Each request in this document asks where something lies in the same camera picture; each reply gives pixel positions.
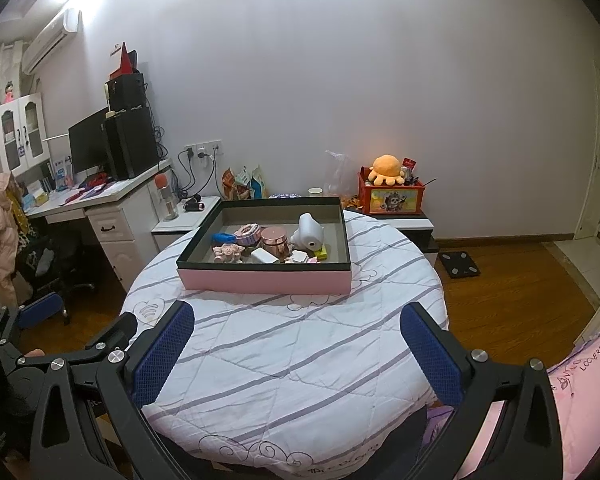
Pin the pink white block figure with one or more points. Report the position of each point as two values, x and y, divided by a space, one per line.
300 259

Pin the blue white carton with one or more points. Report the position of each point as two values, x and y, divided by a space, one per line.
62 175

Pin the low white black cabinet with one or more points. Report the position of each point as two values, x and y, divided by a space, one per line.
420 230

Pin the white side table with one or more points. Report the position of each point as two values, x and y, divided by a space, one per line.
180 225

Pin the blue white snack bag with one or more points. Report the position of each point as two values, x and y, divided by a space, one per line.
257 182

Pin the pink box with black rim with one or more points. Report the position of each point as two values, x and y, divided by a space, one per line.
265 280

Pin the white desk with drawers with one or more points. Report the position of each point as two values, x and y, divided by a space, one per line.
120 235

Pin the white glass door cabinet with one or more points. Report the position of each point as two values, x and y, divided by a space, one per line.
20 135

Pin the clear bottle with red cap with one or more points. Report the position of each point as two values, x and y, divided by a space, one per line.
166 200

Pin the blue oblong case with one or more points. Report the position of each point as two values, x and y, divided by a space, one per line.
223 236

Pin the black computer monitor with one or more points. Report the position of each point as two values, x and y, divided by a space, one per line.
90 142

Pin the yellow packet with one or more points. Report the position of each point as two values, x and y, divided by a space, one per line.
322 252

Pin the orange octopus plush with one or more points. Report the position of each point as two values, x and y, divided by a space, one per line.
387 169

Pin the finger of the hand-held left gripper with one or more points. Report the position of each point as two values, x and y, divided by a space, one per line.
40 310
117 329

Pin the clear plastic bag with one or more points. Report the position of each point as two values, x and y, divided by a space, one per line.
340 175

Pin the white paper cup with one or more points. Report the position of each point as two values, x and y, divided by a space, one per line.
315 191

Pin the pink padded coat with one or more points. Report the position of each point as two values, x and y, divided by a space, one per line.
0 235

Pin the rose gold jar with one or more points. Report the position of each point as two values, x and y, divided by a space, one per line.
275 241

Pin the white plug charger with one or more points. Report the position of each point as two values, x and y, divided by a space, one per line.
264 256

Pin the black office chair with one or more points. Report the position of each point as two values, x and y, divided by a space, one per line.
50 265

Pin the white wall socket strip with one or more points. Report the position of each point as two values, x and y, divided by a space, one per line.
204 149

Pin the white air conditioner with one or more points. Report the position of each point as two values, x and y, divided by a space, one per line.
47 42

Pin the red printed storage box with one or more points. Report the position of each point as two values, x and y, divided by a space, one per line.
392 200

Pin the red triangular item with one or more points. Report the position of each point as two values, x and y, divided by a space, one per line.
125 62

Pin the small black device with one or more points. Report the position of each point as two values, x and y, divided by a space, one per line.
194 206

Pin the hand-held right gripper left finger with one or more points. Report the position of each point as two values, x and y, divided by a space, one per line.
162 355

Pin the orange snack bag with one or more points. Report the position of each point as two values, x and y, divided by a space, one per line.
231 184

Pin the pink pig figurine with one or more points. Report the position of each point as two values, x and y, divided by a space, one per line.
228 252

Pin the black computer tower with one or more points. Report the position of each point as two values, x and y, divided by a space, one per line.
132 142

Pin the wet wipes pack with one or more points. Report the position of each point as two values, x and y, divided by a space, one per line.
284 195

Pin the black bathroom scale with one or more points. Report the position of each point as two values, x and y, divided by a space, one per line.
460 264

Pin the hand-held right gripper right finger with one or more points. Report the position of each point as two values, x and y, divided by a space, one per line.
432 355

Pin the pink doll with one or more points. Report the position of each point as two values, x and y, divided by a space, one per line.
9 93

